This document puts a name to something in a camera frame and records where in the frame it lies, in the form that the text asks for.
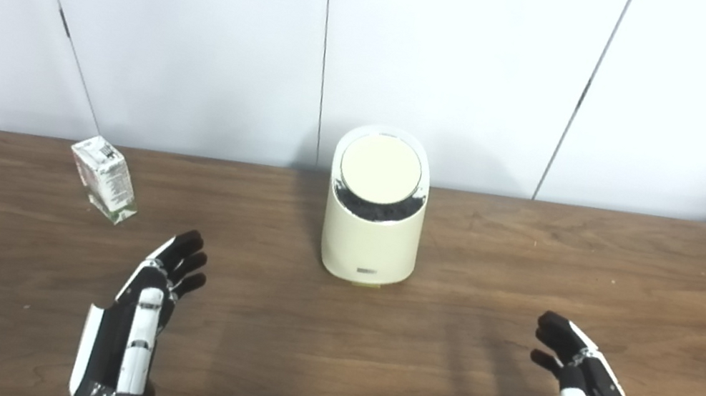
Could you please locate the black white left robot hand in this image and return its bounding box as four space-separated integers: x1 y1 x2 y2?
67 214 215 396

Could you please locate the white green milk carton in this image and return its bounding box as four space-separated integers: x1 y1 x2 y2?
59 132 149 228

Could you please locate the cream-colored bin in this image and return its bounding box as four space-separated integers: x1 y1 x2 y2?
313 118 439 294

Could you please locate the round cream bin lid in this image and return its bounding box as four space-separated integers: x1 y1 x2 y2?
335 130 428 211

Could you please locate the black bin liner bag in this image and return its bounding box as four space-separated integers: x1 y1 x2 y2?
330 177 428 230

